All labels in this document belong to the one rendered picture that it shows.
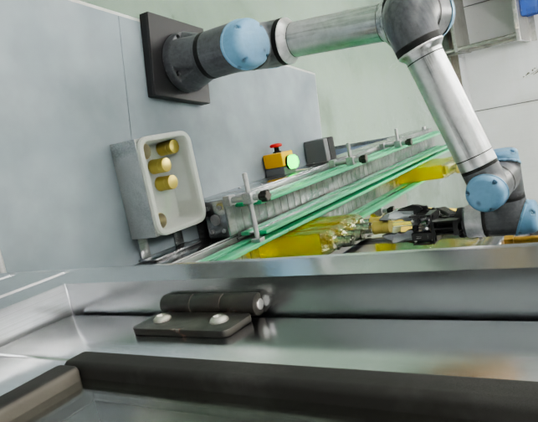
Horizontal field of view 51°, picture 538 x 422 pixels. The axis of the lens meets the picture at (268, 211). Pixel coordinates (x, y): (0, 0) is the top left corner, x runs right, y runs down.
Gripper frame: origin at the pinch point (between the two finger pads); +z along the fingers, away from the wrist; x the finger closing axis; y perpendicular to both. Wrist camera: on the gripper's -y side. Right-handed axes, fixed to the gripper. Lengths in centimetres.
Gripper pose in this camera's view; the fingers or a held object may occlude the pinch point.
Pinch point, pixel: (386, 226)
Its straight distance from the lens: 147.0
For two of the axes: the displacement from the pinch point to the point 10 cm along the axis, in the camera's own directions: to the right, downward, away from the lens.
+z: -8.3, 0.9, 5.5
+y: -5.2, 2.2, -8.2
